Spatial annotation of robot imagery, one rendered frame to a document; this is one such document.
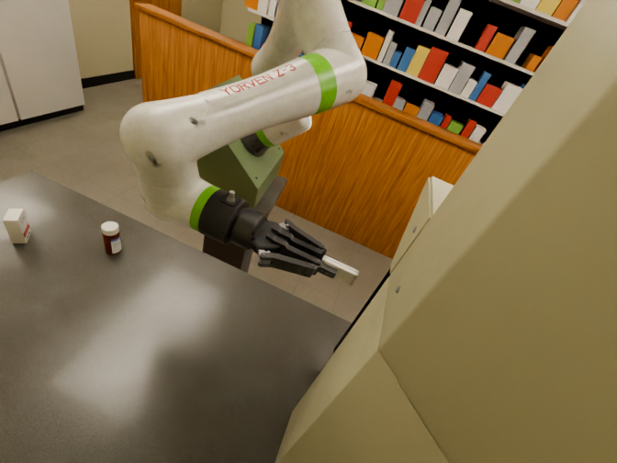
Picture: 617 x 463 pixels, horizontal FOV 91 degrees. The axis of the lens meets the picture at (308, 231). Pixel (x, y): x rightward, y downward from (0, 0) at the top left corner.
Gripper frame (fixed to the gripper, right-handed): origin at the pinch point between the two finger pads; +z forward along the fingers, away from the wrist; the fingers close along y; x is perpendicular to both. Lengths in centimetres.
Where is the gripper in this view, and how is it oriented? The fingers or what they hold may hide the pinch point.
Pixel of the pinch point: (338, 270)
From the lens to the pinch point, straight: 56.7
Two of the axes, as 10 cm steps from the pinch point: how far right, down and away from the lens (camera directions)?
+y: 3.1, -5.4, 7.8
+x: -2.9, 7.3, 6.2
